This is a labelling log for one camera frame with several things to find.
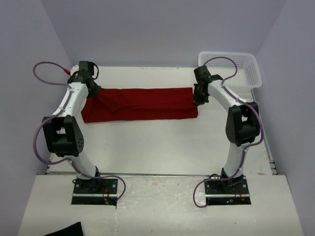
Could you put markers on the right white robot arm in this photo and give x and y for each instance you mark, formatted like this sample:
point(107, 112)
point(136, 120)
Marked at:
point(242, 126)

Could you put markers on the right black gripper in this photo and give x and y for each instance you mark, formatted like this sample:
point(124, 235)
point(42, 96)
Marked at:
point(198, 101)

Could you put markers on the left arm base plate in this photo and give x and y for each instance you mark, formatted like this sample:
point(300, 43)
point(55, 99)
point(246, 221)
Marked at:
point(102, 192)

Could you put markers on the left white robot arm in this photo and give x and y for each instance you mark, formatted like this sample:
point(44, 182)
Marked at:
point(62, 132)

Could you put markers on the white plastic basket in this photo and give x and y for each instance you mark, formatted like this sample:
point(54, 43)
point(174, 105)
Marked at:
point(248, 76)

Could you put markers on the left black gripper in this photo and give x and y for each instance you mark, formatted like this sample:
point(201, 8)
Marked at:
point(94, 91)

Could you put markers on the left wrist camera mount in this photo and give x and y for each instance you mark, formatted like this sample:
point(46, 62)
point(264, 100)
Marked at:
point(71, 71)

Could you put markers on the red t-shirt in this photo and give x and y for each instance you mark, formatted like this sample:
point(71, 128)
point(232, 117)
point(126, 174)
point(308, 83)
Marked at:
point(139, 104)

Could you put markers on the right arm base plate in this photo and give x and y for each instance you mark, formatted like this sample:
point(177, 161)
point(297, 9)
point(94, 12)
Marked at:
point(227, 193)

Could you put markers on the black cloth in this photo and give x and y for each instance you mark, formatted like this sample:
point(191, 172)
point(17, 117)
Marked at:
point(72, 230)

